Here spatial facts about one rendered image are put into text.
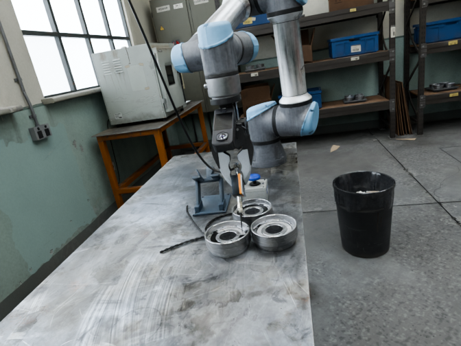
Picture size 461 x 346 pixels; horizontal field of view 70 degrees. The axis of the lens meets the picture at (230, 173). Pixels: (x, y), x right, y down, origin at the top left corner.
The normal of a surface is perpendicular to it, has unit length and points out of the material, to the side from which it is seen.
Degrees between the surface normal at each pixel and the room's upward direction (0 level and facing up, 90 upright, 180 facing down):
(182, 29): 90
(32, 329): 0
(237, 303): 0
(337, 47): 90
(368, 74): 90
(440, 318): 0
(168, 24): 90
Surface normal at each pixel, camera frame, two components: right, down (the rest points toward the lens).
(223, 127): -0.20, -0.62
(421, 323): -0.16, -0.93
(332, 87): -0.15, 0.35
